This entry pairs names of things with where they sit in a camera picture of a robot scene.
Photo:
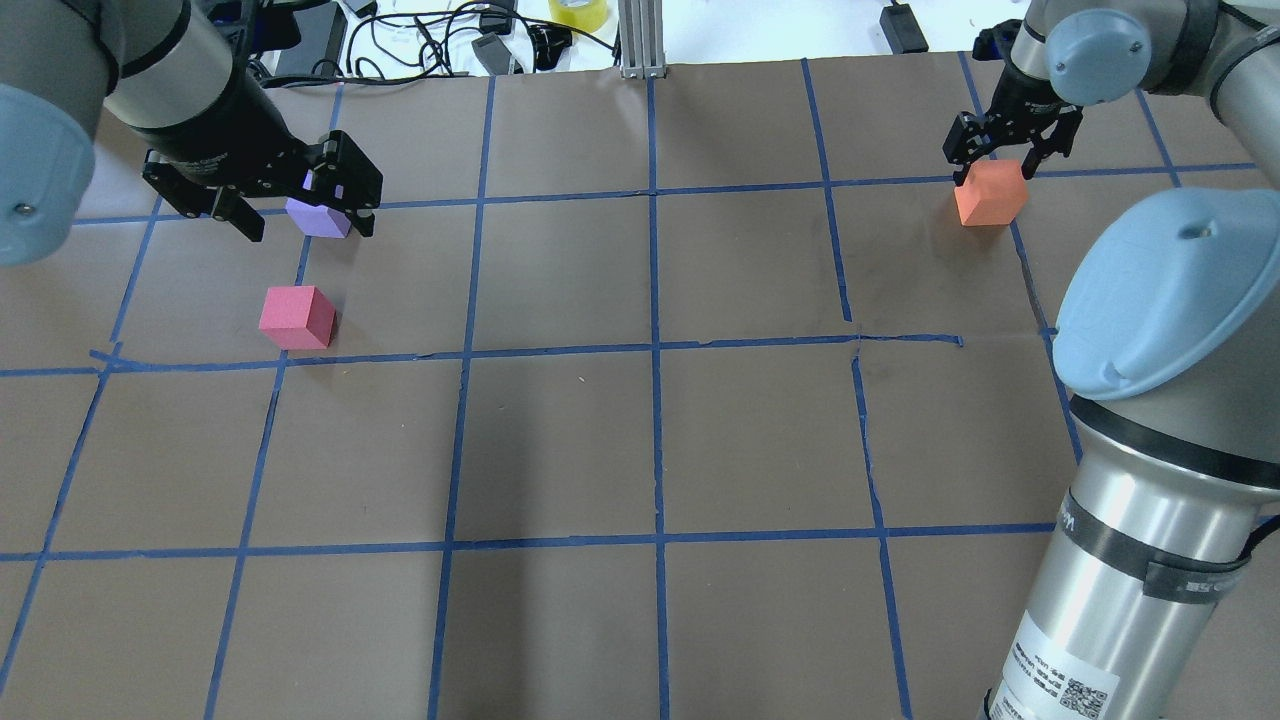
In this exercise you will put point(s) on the orange foam cube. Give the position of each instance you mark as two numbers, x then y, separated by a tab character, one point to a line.
993	193

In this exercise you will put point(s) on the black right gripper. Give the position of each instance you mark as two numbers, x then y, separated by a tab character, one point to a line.
1029	101

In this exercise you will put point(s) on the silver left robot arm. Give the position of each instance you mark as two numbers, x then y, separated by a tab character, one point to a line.
150	63

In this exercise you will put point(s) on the pink foam cube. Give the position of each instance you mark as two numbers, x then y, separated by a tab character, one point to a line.
298	318

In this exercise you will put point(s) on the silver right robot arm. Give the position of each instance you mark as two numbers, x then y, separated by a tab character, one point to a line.
1167	340

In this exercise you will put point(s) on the black power adapter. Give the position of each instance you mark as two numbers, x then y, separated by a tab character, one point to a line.
901	29

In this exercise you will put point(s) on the purple foam cube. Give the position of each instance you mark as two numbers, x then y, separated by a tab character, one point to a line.
318	221

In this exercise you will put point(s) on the aluminium frame post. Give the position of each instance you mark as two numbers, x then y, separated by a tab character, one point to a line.
642	52

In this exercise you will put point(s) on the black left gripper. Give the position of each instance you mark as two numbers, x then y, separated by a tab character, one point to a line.
218	131

